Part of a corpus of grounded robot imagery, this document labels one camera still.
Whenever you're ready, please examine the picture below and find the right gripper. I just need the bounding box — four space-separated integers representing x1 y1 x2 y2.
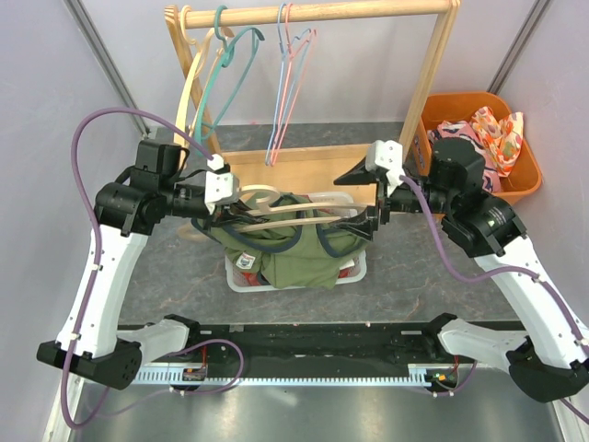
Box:
329 154 456 241

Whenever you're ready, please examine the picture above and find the white tank top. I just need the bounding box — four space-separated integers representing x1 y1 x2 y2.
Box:
339 260 356 279

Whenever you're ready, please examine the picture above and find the red tank top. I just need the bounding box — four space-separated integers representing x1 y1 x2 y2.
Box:
242 273 261 286

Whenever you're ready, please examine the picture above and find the white plastic basket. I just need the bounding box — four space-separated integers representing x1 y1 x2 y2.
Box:
225 192 367 293

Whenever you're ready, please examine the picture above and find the green printed tank top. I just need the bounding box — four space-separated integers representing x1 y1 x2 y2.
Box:
191 218 368 289

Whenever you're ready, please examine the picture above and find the teal plastic hanger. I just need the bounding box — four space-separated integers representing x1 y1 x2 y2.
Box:
189 4 267 145

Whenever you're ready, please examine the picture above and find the beige wooden hanger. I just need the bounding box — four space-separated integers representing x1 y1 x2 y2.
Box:
165 6 222 156

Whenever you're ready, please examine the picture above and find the pink wire hanger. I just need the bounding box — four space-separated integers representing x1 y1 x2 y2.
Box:
269 2 318 167

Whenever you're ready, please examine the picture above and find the light blue hanger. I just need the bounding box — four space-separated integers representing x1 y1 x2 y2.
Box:
264 3 313 166

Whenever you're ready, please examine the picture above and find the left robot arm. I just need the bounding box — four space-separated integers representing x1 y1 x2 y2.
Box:
36 140 237 390

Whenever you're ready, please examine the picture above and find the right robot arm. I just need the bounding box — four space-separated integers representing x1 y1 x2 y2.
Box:
334 137 588 402

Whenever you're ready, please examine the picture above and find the wooden clothes rack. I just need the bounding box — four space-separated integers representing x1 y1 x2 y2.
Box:
187 1 460 193

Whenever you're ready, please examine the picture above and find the orange plastic bin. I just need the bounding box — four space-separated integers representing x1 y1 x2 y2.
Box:
411 91 542 205

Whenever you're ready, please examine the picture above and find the pink patterned cloth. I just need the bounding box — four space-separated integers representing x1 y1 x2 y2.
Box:
426 121 502 192

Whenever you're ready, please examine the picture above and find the orange floral cloth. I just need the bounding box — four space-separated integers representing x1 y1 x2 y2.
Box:
470 106 525 178

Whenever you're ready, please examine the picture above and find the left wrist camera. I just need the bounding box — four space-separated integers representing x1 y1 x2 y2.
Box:
204 154 239 215

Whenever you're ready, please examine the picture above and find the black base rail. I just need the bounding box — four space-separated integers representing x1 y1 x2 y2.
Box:
117 321 525 375

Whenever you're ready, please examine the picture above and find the slotted cable duct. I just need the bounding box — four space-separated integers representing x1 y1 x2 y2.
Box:
133 364 456 387

